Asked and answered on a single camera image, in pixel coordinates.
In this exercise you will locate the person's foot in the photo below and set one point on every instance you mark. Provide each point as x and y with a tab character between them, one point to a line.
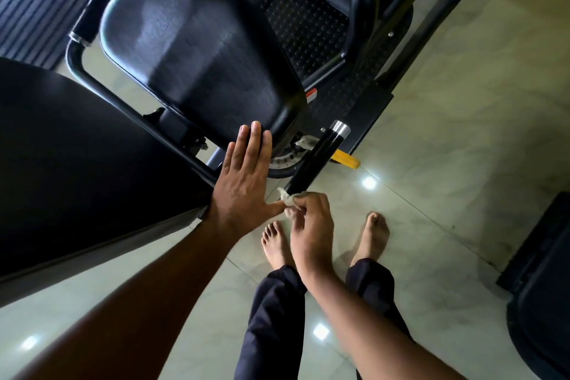
372	237
276	244

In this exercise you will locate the person's right forearm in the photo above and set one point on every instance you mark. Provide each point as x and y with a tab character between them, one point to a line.
378	335

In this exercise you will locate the person's left hand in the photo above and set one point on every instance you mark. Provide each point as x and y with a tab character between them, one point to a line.
240	188

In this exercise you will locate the black studded footplate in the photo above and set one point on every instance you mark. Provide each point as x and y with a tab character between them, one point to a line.
303	23

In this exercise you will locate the person's black shorts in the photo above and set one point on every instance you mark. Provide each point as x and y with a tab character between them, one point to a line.
271	326

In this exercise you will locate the dark shrouded seated machine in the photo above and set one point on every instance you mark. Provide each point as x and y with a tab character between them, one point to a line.
543	304

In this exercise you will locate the person's right foot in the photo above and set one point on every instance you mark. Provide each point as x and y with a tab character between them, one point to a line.
372	237

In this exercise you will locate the person's right hand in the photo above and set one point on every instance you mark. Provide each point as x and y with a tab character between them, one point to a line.
311	232

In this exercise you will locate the person's left foot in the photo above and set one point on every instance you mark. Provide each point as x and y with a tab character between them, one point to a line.
276	244

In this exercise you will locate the black wedge seat pad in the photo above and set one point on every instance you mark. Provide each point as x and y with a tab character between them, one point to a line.
200	59

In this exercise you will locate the yellow seat lever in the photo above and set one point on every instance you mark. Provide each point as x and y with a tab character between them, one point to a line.
346	160

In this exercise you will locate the person's left forearm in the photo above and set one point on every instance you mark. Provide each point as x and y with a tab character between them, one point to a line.
133	317

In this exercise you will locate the white cleaning wipe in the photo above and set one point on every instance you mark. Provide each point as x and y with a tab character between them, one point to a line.
287	197

